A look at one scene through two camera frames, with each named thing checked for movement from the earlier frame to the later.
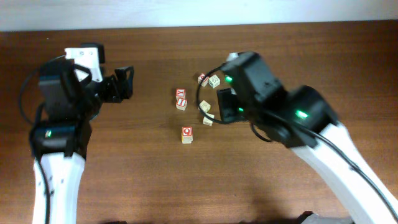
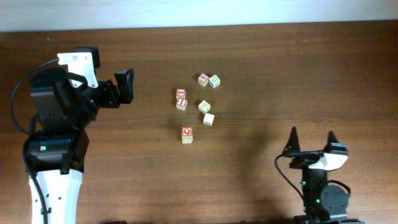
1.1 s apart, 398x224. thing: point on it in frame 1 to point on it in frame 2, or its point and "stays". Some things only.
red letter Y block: [180, 93] stays
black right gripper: [226, 104] to [308, 154]
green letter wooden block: [214, 81] stays
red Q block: [187, 135] stays
